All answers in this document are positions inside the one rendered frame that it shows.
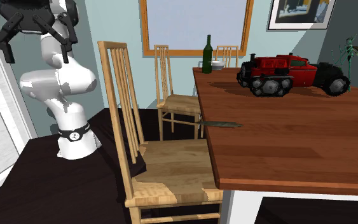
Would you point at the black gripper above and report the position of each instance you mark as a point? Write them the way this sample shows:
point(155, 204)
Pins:
point(26, 15)

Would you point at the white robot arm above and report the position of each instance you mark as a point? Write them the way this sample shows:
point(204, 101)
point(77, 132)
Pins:
point(68, 124)

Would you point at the dark robot stand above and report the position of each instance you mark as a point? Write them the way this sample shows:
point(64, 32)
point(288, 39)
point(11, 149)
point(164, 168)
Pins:
point(57, 186)

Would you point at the light wooden slat-back chair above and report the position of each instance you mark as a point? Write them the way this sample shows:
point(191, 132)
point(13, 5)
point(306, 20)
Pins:
point(227, 56)
point(178, 104)
point(172, 173)

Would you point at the wooden framed window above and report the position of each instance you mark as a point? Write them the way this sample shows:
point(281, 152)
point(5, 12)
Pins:
point(194, 21)

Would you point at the dark green glass bottle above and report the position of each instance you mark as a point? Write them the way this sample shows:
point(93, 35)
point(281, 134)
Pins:
point(207, 59)

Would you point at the small white bowl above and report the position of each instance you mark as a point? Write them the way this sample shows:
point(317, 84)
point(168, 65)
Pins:
point(218, 65)

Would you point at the dark grey knife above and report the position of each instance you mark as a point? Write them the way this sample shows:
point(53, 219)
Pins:
point(222, 124)

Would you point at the red and black toy tractor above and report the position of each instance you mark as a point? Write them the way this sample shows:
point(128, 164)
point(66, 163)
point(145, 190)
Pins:
point(299, 73)

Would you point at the wooden table with white legs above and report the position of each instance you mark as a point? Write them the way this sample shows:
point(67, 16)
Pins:
point(290, 139)

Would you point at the green insect figure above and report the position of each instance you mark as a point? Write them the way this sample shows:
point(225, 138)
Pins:
point(349, 51)

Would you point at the white framed wall picture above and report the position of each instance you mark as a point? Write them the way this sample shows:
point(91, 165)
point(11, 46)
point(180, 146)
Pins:
point(301, 12)

